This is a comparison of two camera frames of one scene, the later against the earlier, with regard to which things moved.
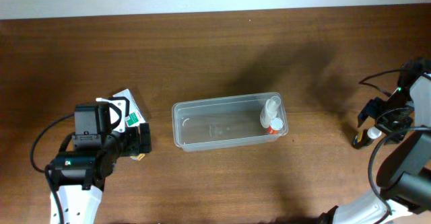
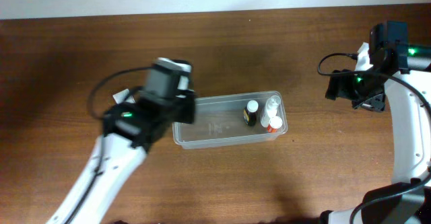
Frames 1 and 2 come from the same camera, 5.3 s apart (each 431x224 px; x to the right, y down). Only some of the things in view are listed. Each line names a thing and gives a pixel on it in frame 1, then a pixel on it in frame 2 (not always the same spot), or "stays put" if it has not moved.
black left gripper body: x=144 y=137 → x=184 y=106
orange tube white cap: x=275 y=124 stays put
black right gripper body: x=382 y=112 → x=335 y=85
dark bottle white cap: x=365 y=137 → x=250 y=113
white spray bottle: x=269 y=111 stays put
